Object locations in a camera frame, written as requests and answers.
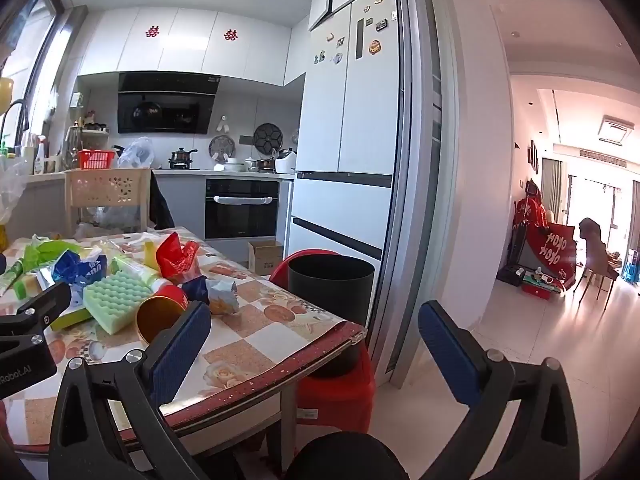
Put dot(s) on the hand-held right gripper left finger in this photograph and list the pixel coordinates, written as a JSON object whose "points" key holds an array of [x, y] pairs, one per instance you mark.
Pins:
{"points": [[182, 350]]}

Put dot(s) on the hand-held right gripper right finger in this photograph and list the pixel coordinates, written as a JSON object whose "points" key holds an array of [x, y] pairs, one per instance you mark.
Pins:
{"points": [[450, 355]]}

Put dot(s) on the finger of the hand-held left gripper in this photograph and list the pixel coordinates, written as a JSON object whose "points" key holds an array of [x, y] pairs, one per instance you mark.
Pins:
{"points": [[35, 305]]}

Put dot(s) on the green and white carton box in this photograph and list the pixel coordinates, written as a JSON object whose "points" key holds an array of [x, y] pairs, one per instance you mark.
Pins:
{"points": [[75, 319]]}

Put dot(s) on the green plastic bag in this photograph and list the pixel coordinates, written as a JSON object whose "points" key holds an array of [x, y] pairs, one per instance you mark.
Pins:
{"points": [[47, 252]]}

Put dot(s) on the wavy layered sponge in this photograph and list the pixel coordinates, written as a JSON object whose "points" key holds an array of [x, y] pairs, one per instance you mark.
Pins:
{"points": [[112, 302]]}

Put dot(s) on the green tube with white cap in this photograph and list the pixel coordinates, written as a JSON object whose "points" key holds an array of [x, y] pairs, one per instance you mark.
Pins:
{"points": [[132, 270]]}

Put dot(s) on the black round bin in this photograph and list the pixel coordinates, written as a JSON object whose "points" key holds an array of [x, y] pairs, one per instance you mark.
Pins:
{"points": [[345, 300]]}

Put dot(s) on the green white packet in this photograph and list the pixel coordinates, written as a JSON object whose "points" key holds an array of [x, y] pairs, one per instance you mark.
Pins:
{"points": [[15, 280]]}

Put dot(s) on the red cup with gold inside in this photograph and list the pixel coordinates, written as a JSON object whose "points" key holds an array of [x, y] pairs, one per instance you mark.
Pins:
{"points": [[155, 317]]}

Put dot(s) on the blue plastic wrapper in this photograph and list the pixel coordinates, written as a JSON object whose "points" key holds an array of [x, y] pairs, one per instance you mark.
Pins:
{"points": [[70, 267]]}

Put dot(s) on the crumpled blue silver wrapper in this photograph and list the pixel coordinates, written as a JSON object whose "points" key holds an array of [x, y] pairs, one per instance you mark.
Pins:
{"points": [[220, 297]]}

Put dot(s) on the checkered floral tablecloth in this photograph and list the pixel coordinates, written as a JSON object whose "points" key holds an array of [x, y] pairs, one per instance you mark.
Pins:
{"points": [[260, 340]]}

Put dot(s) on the red plastic bag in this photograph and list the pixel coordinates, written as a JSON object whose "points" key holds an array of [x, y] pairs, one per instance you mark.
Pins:
{"points": [[175, 257]]}

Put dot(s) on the black storage box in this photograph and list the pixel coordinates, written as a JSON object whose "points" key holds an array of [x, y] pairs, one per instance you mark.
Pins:
{"points": [[510, 276]]}

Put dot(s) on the yellow plastic wrapper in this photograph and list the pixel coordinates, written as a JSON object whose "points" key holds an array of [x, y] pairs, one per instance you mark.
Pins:
{"points": [[150, 255]]}

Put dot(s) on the red-edged dining table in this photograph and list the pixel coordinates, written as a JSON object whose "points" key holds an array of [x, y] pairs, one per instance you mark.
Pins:
{"points": [[350, 334]]}

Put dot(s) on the red flat box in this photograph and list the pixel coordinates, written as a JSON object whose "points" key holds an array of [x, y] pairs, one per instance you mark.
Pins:
{"points": [[537, 291]]}

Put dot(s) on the crumpled plastic bags in rack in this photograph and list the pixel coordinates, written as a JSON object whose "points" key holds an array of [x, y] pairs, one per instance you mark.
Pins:
{"points": [[110, 220]]}

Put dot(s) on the large clear plastic bag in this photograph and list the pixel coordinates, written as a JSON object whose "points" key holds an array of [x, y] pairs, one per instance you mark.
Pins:
{"points": [[10, 190]]}

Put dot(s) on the red plastic stool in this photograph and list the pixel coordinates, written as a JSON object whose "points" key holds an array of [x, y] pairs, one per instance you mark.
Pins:
{"points": [[340, 400]]}

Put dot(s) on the open cardboard box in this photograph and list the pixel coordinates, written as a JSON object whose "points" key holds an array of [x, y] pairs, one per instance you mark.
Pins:
{"points": [[265, 260]]}

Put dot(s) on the beige perforated plastic rack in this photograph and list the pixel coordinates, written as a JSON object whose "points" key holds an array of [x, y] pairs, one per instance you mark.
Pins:
{"points": [[107, 185]]}

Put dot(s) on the dark cloth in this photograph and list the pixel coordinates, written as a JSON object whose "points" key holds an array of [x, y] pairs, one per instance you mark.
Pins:
{"points": [[161, 210]]}

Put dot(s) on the black built-in oven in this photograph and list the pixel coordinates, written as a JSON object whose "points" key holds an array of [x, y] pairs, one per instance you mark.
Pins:
{"points": [[240, 220]]}

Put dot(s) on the white spray bottle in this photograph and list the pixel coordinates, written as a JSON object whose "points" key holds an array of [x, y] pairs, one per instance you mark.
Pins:
{"points": [[40, 160]]}

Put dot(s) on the red printed sign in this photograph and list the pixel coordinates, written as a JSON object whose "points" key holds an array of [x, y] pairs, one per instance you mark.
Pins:
{"points": [[545, 245]]}

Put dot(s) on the red plastic basket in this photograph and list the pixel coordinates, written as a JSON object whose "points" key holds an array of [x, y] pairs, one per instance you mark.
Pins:
{"points": [[97, 160]]}

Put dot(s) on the brown dining chair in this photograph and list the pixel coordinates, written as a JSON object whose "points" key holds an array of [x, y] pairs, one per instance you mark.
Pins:
{"points": [[592, 245]]}

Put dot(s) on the black cooking pot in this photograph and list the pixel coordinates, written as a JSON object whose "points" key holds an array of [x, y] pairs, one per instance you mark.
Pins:
{"points": [[181, 158]]}

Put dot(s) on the white pot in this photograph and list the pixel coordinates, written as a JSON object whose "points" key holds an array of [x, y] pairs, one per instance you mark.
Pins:
{"points": [[234, 165]]}

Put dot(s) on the grey curtain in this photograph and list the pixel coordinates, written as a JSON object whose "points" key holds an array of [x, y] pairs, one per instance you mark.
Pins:
{"points": [[552, 190]]}

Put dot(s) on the curved kitchen faucet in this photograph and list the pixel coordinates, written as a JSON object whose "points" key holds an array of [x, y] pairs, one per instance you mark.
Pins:
{"points": [[11, 105]]}

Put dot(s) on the steel pot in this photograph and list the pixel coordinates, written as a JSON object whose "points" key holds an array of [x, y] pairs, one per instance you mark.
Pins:
{"points": [[265, 165]]}

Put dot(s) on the round silver steamer plate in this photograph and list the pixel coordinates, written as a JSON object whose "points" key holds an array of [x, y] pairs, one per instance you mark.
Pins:
{"points": [[222, 149]]}

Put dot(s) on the pale yellow cup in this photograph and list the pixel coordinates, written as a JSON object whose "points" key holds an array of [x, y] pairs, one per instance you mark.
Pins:
{"points": [[5, 95]]}

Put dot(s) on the white rice cooker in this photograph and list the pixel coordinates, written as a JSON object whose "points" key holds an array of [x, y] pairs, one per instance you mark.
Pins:
{"points": [[286, 161]]}

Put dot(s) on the round black baking pan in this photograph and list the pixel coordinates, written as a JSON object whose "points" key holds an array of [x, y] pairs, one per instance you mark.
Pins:
{"points": [[268, 138]]}

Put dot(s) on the black range hood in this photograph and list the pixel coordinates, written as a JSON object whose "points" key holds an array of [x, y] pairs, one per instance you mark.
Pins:
{"points": [[165, 110]]}

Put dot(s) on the white refrigerator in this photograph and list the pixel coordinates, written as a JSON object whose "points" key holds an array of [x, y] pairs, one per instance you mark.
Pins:
{"points": [[350, 110]]}

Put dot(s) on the red paper sticker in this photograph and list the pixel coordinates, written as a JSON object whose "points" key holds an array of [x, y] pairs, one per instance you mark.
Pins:
{"points": [[150, 31], [230, 34]]}

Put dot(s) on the group of fridge magnets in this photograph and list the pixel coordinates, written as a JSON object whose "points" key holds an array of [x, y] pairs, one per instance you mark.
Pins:
{"points": [[374, 47]]}

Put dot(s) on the grey sliding door frame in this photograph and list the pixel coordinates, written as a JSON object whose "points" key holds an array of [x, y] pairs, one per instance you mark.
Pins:
{"points": [[425, 160]]}

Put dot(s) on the white wall hanger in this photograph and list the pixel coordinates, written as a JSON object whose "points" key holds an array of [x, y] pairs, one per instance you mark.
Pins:
{"points": [[221, 124]]}

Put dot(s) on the dark window frame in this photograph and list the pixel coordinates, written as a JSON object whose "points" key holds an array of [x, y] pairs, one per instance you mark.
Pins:
{"points": [[47, 40]]}

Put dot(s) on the white wall cabinets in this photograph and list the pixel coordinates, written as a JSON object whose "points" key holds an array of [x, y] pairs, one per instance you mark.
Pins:
{"points": [[190, 50]]}

